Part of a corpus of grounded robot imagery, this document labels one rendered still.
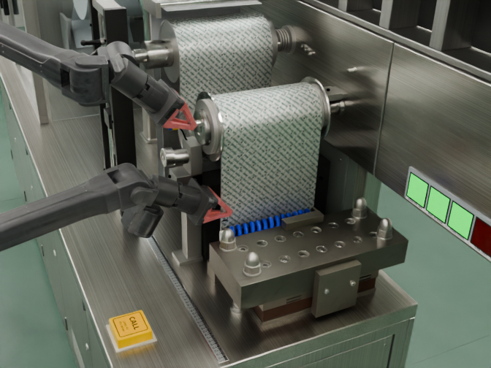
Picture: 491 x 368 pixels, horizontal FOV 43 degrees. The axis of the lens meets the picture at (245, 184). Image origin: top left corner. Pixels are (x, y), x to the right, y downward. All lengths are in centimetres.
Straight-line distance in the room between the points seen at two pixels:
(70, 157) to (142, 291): 72
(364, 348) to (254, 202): 40
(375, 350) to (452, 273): 172
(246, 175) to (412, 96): 37
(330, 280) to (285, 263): 10
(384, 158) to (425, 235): 205
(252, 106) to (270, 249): 30
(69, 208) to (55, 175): 74
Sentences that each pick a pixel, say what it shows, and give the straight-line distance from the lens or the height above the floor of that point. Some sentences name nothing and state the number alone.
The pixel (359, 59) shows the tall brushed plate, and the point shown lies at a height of 137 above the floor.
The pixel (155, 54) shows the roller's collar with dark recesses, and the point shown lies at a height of 134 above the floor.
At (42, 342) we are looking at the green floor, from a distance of 267.
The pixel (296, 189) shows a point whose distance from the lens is 140.
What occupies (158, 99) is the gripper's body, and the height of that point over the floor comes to 134.
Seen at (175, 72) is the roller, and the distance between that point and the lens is 147.
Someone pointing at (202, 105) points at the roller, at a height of 129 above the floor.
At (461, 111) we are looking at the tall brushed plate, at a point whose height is 137.
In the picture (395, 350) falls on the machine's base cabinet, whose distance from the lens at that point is 149.
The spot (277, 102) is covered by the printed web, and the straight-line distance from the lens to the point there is 130.
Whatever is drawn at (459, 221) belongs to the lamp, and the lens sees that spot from 119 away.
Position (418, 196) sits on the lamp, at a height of 117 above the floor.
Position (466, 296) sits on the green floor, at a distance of 301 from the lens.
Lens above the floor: 178
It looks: 29 degrees down
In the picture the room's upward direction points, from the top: 2 degrees clockwise
